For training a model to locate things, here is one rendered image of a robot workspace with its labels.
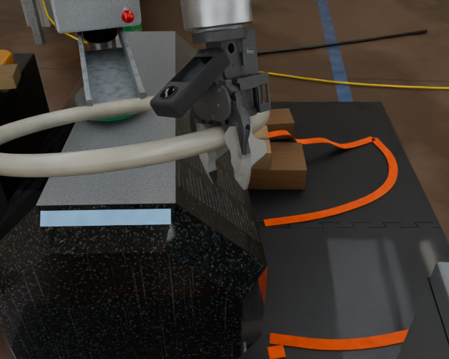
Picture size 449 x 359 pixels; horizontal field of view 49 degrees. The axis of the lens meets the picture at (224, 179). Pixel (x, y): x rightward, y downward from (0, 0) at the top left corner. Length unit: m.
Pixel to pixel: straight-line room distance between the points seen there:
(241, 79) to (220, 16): 0.08
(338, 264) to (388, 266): 0.21
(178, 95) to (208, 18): 0.10
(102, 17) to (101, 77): 0.19
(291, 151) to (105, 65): 1.48
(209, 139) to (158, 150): 0.07
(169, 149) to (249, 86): 0.14
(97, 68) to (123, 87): 0.13
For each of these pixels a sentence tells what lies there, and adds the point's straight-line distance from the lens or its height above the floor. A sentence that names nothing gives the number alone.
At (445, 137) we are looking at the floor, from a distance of 3.20.
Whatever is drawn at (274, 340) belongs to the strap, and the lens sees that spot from 1.95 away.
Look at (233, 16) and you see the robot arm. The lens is 0.63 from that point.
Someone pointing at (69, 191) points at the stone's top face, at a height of 0.84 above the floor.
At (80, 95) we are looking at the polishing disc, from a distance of 1.59.
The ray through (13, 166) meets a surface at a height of 1.28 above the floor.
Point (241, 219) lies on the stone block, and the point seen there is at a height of 0.66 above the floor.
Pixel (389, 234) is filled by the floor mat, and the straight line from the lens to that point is 2.41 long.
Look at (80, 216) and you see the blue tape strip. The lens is 1.26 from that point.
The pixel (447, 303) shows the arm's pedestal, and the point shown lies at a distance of 1.11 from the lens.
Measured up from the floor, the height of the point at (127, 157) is 1.30.
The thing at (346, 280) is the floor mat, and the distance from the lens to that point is 2.18.
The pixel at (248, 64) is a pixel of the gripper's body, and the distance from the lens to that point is 0.69.
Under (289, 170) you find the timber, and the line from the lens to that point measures 2.46.
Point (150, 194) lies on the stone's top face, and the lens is 1.25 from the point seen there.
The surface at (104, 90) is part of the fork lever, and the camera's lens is 1.18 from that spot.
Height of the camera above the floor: 1.66
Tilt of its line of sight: 40 degrees down
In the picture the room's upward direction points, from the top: straight up
